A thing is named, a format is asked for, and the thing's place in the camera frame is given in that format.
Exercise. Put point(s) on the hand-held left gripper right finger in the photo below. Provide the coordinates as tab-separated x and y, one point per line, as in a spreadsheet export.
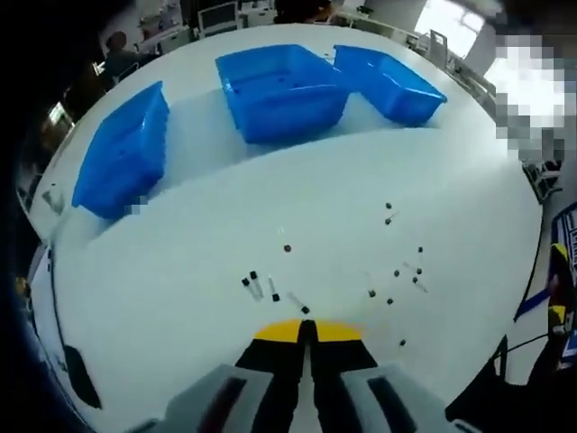
387	401

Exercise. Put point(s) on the group of resistors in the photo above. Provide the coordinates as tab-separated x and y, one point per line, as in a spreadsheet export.
245	282

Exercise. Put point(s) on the blue plastic bin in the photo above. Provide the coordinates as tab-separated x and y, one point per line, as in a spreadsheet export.
396	90
288	113
121	158

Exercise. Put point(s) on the grey crumpled object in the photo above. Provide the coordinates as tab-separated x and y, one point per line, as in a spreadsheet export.
53	200

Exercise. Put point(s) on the white office chair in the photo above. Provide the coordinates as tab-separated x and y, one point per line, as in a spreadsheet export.
218	18

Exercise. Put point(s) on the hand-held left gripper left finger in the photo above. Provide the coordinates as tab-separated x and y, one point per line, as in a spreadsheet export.
216	397

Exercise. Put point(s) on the black computer mouse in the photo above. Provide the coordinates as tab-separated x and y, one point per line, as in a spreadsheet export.
83	376

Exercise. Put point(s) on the person's dark clothing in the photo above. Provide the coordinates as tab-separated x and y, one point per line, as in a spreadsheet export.
518	406

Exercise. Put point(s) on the small black resistor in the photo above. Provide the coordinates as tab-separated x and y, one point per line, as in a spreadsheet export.
305	309

